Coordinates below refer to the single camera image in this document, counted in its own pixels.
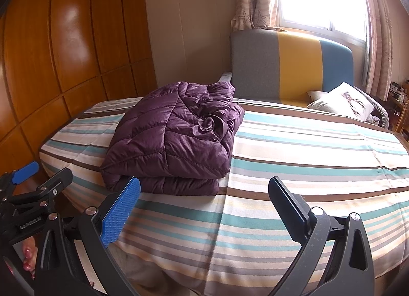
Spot rattan chair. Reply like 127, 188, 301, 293
394, 102, 409, 140

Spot person's left hand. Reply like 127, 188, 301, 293
20, 239, 40, 282

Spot purple down jacket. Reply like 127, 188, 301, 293
100, 81, 246, 196

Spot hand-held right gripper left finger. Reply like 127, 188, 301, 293
35, 176, 142, 296

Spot striped bed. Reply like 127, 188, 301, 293
38, 96, 409, 296

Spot cluttered shelf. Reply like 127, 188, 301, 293
387, 80, 409, 101

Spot white deer print pillow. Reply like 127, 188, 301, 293
315, 82, 374, 120

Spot grey yellow blue sofa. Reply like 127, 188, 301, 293
219, 29, 390, 130

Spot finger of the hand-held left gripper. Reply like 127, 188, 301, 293
13, 168, 73, 209
0, 161, 39, 196

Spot grey pillow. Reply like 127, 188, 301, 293
307, 90, 330, 102

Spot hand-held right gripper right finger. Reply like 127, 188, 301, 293
268, 177, 375, 296

